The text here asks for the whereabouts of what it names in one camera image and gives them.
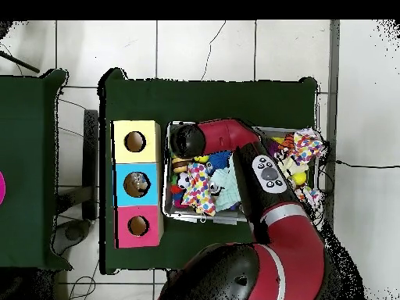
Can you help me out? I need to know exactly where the colourful polka-dot cloth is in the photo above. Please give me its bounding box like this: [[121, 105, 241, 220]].
[[182, 163, 218, 218]]

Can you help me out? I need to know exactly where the wooden box with three holes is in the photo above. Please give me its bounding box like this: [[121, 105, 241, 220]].
[[112, 120, 165, 249]]

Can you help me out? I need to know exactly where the shallow clear mesh bin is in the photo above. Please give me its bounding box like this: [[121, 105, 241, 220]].
[[163, 121, 326, 225]]

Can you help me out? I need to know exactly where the wooden burger toy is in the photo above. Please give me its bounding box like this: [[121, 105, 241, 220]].
[[171, 157, 191, 175]]

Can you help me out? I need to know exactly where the small soccer ball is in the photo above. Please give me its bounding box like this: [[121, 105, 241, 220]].
[[176, 173, 191, 191]]

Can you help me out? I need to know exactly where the mint green knit cloth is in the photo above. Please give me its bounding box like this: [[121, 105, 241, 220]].
[[211, 163, 243, 213]]

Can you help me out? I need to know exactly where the dark green tablecloth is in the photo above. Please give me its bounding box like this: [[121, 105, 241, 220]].
[[98, 67, 320, 276]]

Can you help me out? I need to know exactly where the cream cloth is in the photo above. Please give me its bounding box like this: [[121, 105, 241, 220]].
[[274, 155, 309, 184]]

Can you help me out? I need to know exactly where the black floor stand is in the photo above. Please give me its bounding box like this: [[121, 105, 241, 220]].
[[52, 109, 100, 256]]

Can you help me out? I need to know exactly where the dark green side table cloth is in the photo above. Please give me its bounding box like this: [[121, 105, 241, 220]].
[[0, 68, 73, 271]]

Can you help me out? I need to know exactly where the black tripod leg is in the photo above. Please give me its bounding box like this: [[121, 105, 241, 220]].
[[0, 49, 41, 75]]

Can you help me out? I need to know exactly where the thin black floor cable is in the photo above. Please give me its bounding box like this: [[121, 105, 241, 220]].
[[201, 20, 227, 81]]

